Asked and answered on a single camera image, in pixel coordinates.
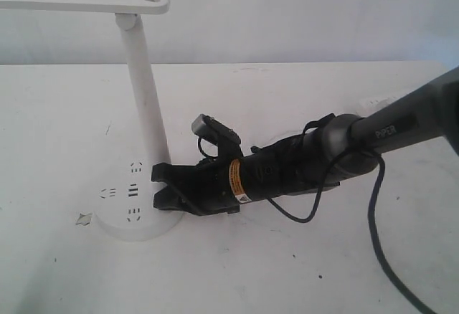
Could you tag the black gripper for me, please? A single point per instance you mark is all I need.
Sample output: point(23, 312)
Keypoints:
point(223, 183)

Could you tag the white desk lamp with sockets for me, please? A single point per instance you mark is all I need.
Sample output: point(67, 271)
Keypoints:
point(126, 211)

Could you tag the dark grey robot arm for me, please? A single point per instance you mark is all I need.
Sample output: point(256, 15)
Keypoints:
point(327, 152)

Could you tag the torn paper scrap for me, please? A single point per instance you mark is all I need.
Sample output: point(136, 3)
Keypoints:
point(84, 219)

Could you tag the white power strip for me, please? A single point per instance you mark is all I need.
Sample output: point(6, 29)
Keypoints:
point(375, 103)

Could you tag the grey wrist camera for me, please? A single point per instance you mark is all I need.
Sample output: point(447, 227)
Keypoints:
point(206, 128)

